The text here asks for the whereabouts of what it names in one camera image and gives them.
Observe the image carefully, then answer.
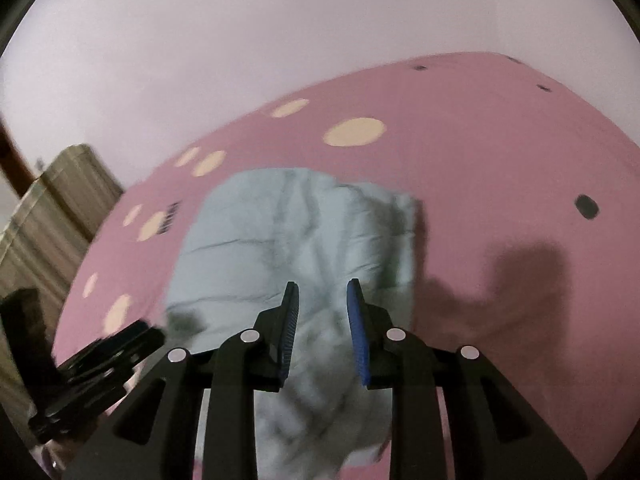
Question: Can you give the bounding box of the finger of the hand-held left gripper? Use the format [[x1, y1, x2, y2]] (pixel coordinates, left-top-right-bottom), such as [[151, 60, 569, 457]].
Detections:
[[57, 321, 167, 387], [29, 354, 147, 444]]

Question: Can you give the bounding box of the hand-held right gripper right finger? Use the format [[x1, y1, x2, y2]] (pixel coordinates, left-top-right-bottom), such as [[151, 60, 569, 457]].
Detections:
[[346, 278, 587, 480]]

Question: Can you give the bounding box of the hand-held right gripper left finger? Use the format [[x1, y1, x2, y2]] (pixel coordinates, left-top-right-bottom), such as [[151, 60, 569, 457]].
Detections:
[[62, 281, 300, 480]]

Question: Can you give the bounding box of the light blue quilted down jacket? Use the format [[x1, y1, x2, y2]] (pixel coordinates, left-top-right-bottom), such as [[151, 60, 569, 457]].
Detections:
[[165, 167, 426, 480]]

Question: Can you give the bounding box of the pink blanket with cream dots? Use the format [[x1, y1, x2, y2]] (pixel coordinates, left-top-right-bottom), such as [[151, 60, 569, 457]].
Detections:
[[52, 51, 640, 480]]

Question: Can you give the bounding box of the brown wooden bed frame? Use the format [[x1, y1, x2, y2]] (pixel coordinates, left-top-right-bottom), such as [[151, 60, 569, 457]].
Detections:
[[0, 114, 43, 187]]

